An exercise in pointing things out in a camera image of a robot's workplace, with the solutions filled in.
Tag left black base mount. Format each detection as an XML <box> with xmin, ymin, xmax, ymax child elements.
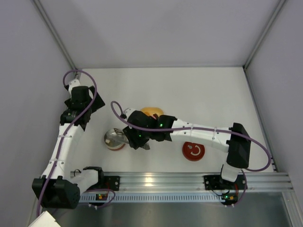
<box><xmin>103</xmin><ymin>175</ymin><xmax>120</xmax><ymax>191</ymax></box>

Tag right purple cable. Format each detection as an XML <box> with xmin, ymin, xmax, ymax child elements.
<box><xmin>110</xmin><ymin>101</ymin><xmax>272</xmax><ymax>171</ymax></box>

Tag slotted cable duct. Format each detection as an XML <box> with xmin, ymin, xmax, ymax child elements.
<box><xmin>78</xmin><ymin>190</ymin><xmax>294</xmax><ymax>204</ymax></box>

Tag steel round lunch box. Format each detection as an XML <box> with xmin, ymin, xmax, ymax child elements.
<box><xmin>104</xmin><ymin>128</ymin><xmax>128</xmax><ymax>151</ymax></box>

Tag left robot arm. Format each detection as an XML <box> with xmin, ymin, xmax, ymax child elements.
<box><xmin>32</xmin><ymin>79</ymin><xmax>105</xmax><ymax>209</ymax></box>

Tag red round lid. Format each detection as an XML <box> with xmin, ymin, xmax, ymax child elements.
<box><xmin>182</xmin><ymin>142</ymin><xmax>205</xmax><ymax>162</ymax></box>

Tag white box corner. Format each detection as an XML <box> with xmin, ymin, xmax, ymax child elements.
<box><xmin>29</xmin><ymin>211</ymin><xmax>61</xmax><ymax>227</ymax></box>

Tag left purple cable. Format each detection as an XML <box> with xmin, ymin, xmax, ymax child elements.
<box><xmin>36</xmin><ymin>69</ymin><xmax>98</xmax><ymax>217</ymax></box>

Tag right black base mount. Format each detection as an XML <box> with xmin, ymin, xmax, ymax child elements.
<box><xmin>203</xmin><ymin>175</ymin><xmax>246</xmax><ymax>191</ymax></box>

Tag aluminium mounting rail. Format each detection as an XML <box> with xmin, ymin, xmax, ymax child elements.
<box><xmin>105</xmin><ymin>172</ymin><xmax>294</xmax><ymax>192</ymax></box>

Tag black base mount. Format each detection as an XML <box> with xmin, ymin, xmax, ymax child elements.
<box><xmin>203</xmin><ymin>175</ymin><xmax>246</xmax><ymax>191</ymax></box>
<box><xmin>103</xmin><ymin>175</ymin><xmax>120</xmax><ymax>191</ymax></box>

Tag purple cable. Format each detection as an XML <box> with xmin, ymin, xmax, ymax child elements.
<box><xmin>110</xmin><ymin>101</ymin><xmax>272</xmax><ymax>171</ymax></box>
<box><xmin>36</xmin><ymin>69</ymin><xmax>98</xmax><ymax>217</ymax></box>

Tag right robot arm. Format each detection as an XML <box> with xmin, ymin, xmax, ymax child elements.
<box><xmin>121</xmin><ymin>108</ymin><xmax>251</xmax><ymax>183</ymax></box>

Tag metal serving tongs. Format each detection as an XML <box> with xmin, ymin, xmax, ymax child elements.
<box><xmin>124</xmin><ymin>133</ymin><xmax>151</xmax><ymax>150</ymax></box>

